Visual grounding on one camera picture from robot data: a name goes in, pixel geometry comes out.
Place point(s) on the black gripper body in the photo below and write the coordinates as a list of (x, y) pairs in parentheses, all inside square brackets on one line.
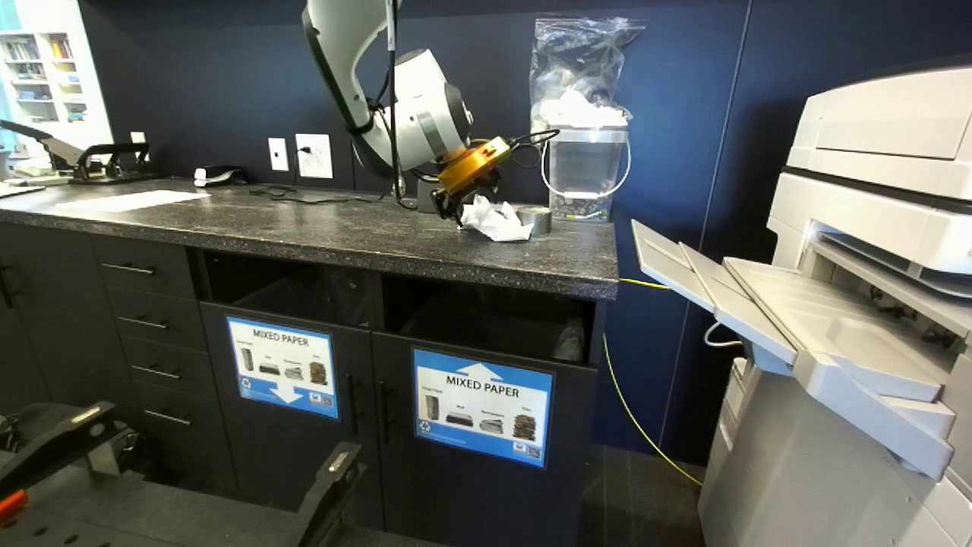
[(457, 197)]

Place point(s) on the white paper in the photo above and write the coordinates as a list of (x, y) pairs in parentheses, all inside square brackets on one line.
[(498, 220)]

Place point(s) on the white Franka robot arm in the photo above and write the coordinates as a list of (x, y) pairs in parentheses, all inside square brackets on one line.
[(415, 110)]

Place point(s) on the small grey cylinder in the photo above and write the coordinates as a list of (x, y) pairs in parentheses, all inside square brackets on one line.
[(542, 220)]

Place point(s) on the clear plastic bucket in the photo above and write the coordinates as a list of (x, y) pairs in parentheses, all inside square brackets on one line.
[(584, 172)]

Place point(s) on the large white outlet plate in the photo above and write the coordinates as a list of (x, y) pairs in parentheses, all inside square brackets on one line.
[(313, 155)]

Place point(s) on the clear plastic bag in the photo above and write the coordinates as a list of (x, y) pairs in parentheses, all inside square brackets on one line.
[(579, 60)]

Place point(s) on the blue label with up arrow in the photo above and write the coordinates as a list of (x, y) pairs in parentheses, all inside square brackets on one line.
[(481, 408)]

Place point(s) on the blue label with down arrow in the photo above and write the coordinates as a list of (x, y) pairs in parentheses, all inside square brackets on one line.
[(280, 366)]

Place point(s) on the black heavy-duty hole punch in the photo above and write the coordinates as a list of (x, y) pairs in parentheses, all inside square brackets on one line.
[(111, 162)]

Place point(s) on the plain dark cabinet door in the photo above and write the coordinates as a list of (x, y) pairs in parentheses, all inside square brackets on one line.
[(50, 324)]

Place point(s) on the white bookshelf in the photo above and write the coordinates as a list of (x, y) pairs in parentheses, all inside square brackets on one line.
[(50, 70)]

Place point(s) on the large white office printer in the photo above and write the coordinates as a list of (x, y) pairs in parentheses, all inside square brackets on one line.
[(860, 404)]

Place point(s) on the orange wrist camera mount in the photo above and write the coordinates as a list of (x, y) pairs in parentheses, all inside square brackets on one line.
[(473, 165)]

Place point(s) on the small white wall plate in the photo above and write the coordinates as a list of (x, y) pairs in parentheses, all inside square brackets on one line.
[(277, 152)]

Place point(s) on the black cart frame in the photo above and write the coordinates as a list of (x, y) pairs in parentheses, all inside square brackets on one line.
[(62, 440)]

